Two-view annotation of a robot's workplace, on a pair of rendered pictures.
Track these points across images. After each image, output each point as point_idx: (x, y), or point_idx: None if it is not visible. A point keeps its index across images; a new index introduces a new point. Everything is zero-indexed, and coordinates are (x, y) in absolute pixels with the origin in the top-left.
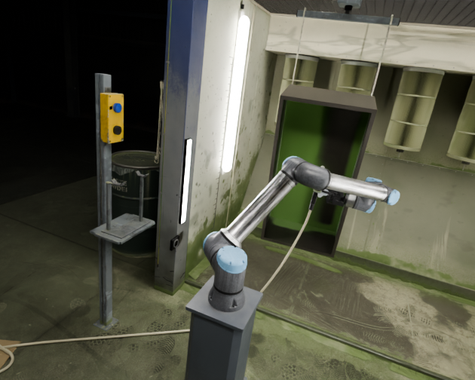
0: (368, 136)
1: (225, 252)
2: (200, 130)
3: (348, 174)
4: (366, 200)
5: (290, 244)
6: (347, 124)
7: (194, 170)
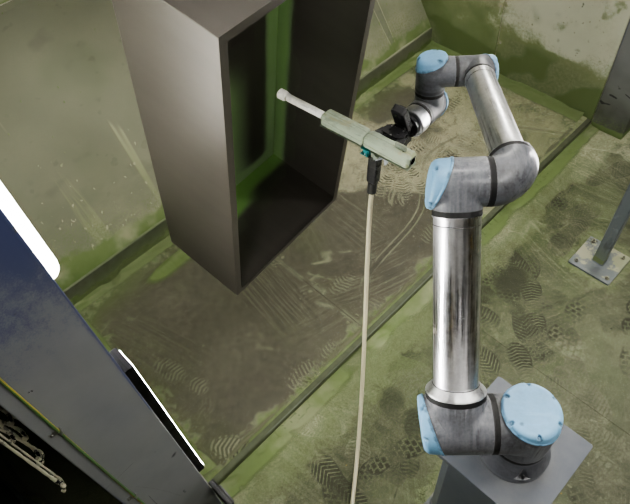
0: None
1: (527, 422)
2: None
3: (271, 53)
4: (441, 100)
5: (281, 250)
6: None
7: None
